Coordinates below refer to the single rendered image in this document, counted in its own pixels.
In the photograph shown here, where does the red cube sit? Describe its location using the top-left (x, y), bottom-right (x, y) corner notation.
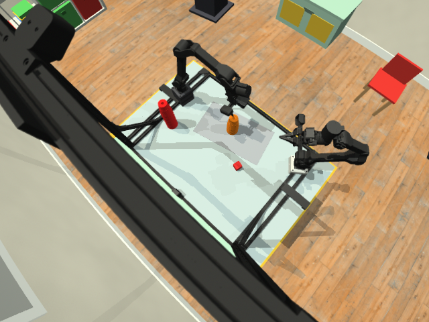
top-left (233, 161), bottom-right (242, 171)

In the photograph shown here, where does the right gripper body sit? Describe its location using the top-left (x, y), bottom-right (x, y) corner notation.
top-left (295, 114), bottom-right (320, 160)

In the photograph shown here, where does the grey flat mat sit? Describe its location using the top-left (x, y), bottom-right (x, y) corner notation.
top-left (193, 102), bottom-right (275, 165)

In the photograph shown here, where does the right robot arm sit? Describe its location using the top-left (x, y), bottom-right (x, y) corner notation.
top-left (294, 120), bottom-right (369, 170)

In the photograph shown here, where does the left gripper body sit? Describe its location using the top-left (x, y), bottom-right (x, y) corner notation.
top-left (220, 93), bottom-right (238, 116)

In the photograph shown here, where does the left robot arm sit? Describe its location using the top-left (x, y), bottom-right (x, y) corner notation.
top-left (172, 39), bottom-right (251, 109)

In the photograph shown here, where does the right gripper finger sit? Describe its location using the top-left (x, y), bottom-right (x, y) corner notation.
top-left (279, 137), bottom-right (298, 147)
top-left (279, 128), bottom-right (298, 137)

